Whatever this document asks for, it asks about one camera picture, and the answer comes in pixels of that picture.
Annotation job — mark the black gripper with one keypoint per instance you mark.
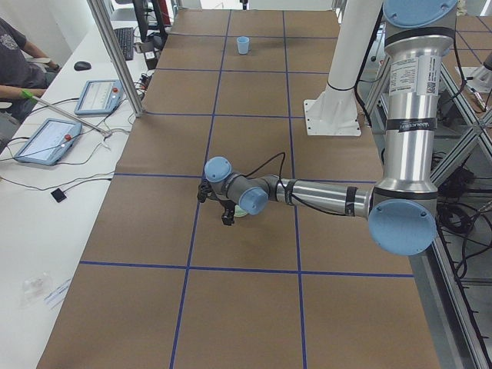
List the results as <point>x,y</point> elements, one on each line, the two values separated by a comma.
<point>228,211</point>

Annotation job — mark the mint green bowl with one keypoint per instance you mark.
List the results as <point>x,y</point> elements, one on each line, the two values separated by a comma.
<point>239,212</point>

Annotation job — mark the light blue plastic cup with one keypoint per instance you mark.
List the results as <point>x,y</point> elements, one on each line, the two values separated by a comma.
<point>243,43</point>

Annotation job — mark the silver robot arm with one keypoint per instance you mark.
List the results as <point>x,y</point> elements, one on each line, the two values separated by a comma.
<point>400,208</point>

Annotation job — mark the thin metal rod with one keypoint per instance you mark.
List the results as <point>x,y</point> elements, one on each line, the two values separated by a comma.
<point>66,114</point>

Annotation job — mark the small black square device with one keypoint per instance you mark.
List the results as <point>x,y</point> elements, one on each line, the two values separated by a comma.
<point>58,195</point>

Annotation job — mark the far blue teach pendant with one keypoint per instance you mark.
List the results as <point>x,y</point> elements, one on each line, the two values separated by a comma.
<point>99,97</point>

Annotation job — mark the blue teach pendant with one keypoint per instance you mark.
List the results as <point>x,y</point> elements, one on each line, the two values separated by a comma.
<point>99,97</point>
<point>50,142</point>

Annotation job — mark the near blue teach pendant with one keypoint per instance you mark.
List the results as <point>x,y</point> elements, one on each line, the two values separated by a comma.
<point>50,142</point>

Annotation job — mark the clear plastic bag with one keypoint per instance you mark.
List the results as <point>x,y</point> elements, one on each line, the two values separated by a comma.
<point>35,288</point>

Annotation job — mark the black keyboard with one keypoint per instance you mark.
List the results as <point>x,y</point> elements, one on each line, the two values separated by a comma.
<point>125,38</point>

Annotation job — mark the black computer mouse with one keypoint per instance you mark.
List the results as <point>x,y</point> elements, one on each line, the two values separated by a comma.
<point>82,66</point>

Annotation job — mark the black computer monitor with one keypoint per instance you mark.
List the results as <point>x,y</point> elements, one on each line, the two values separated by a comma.
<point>145,11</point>

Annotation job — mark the seated person grey shirt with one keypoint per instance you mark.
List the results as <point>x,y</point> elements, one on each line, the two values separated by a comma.
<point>18,74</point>

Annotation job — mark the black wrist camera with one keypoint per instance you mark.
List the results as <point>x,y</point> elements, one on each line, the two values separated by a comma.
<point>204,191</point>

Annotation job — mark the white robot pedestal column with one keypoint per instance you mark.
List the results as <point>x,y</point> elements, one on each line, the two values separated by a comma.
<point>334,112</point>

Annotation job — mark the aluminium frame post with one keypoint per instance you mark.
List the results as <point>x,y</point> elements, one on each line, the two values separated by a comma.
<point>114,51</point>

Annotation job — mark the aluminium truss frame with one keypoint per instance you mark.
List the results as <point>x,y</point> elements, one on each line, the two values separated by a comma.
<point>461,153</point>

